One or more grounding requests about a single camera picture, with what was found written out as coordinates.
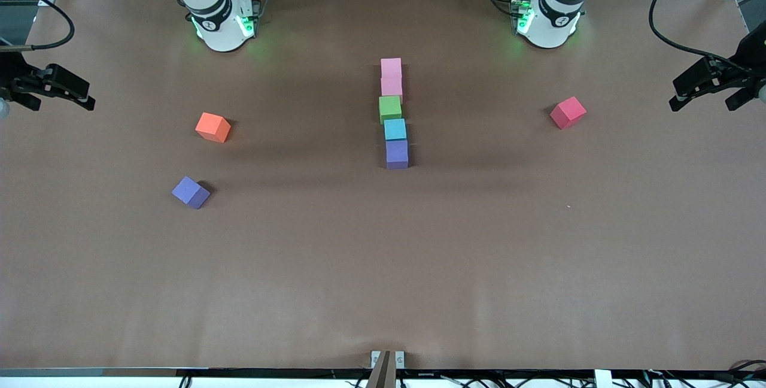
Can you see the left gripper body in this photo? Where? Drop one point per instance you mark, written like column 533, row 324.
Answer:
column 753, row 52

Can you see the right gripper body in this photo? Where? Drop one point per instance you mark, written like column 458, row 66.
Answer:
column 8, row 69

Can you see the teal foam cube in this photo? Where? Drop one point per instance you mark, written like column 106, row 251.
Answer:
column 395, row 129

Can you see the green foam cube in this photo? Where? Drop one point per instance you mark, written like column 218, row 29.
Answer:
column 390, row 109

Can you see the purple foam cube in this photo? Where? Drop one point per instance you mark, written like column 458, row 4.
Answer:
column 190, row 191
column 397, row 153

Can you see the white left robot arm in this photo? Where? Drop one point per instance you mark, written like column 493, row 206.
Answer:
column 550, row 32

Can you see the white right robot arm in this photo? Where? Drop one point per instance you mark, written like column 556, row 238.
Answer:
column 222, row 38

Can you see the red foam cube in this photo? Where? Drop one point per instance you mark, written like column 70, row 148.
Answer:
column 567, row 112

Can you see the orange foam cube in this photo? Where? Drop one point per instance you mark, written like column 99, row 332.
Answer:
column 212, row 127

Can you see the white tag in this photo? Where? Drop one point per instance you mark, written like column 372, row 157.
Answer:
column 603, row 379

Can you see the brown table cover sheet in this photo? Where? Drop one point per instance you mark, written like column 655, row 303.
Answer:
column 383, row 256

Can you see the small metal bracket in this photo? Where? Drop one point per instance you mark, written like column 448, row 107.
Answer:
column 400, row 359

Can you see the brown wedge-shaped post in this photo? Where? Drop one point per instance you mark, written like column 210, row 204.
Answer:
column 383, row 373

